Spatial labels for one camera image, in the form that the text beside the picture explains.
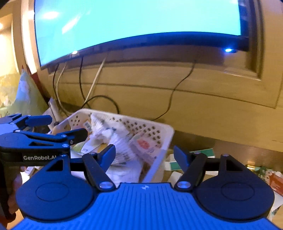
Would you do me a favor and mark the white patterned cloth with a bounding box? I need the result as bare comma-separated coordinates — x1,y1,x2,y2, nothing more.
90,113,143,182

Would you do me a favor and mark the small floral tissue pack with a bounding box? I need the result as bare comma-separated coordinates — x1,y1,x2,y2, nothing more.
129,133,161,165

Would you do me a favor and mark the green floral packet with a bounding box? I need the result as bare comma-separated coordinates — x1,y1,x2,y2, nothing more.
246,165,274,184

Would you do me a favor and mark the red brown snack packet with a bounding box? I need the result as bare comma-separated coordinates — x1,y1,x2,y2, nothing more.
269,173,283,196

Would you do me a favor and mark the white green illustrated booklet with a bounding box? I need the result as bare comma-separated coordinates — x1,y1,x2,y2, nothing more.
71,137,103,158

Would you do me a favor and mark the brown cardboard snack box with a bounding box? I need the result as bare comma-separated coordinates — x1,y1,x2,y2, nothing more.
76,120,92,135

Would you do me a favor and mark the person's right hand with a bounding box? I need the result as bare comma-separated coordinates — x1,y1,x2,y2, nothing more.
8,166,26,214

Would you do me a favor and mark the green white carton box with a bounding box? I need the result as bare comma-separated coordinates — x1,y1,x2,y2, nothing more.
164,149,215,171

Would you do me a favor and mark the white perforated plastic basket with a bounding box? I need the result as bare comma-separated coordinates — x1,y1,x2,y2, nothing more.
50,109,174,186

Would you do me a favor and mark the green floral bag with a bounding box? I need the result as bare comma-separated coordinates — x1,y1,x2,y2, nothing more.
1,70,48,117

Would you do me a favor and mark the samsung monitor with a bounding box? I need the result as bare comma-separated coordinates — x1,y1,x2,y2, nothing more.
34,1,249,68

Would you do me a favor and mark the black hanging cable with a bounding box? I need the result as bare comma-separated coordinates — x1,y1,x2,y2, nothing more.
152,59,197,122

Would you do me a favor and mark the black looped cable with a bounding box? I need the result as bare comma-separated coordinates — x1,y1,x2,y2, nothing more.
52,56,120,117

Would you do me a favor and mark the beige cable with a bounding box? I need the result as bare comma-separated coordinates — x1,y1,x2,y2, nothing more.
55,56,108,116

